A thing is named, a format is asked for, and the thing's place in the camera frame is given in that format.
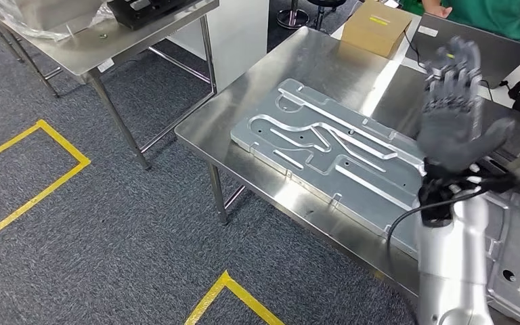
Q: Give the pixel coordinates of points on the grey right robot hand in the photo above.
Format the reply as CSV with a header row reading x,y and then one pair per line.
x,y
453,134

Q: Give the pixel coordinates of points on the person's right hand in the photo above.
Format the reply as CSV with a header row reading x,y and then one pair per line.
x,y
435,8

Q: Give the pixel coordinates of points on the stainless steel workbench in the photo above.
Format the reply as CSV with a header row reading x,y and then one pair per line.
x,y
309,54

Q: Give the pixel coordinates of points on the white laptop sticker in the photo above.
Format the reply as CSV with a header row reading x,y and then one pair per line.
x,y
428,31

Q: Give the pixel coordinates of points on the grey laptop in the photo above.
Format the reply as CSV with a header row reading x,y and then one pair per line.
x,y
506,54

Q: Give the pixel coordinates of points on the yellow box sticker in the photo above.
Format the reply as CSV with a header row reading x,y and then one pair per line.
x,y
379,20

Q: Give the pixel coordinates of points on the brown cardboard box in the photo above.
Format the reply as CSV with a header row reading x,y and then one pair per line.
x,y
372,36

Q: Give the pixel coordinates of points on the black stool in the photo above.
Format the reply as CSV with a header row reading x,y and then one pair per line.
x,y
325,6

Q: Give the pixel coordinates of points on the stamped sheet metal panel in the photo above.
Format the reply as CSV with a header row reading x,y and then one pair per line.
x,y
331,148

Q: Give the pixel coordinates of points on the chrome stool base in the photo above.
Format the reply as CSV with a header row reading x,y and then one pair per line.
x,y
292,18

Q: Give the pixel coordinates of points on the white cabinet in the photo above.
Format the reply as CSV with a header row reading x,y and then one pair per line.
x,y
237,36

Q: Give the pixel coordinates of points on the yellow floor tape square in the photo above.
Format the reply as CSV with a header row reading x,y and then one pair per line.
x,y
242,294
62,179

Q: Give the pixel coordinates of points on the black device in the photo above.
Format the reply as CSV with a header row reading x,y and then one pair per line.
x,y
152,11

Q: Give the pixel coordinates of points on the white label tag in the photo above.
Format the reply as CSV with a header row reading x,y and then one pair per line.
x,y
105,65

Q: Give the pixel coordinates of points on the stainless steel table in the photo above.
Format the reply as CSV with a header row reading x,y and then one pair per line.
x,y
85,49

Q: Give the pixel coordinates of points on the clear plastic bag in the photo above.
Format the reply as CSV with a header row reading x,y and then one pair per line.
x,y
49,24

